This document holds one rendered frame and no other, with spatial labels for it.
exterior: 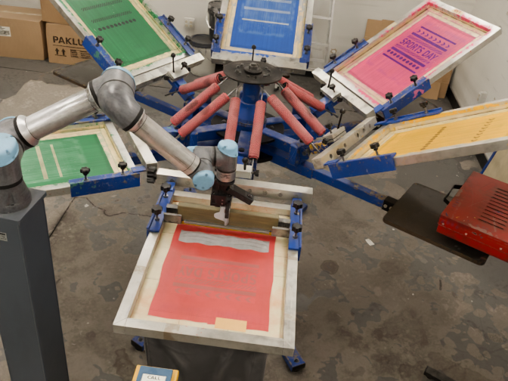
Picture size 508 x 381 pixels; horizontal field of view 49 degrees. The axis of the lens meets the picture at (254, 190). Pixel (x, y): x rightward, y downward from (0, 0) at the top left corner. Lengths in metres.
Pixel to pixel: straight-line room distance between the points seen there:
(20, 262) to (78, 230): 1.76
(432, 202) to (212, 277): 1.16
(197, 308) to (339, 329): 1.48
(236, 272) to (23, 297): 0.79
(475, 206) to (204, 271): 1.16
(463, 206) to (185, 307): 1.23
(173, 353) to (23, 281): 0.59
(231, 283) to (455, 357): 1.69
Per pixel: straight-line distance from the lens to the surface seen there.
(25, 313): 2.31
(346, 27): 6.22
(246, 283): 2.07
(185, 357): 2.08
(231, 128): 2.65
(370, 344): 3.29
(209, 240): 2.23
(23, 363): 2.56
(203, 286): 2.05
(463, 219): 2.40
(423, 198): 2.76
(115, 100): 1.82
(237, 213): 2.22
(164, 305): 1.98
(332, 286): 3.54
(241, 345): 1.85
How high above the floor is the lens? 2.38
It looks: 34 degrees down
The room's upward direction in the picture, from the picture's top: 7 degrees clockwise
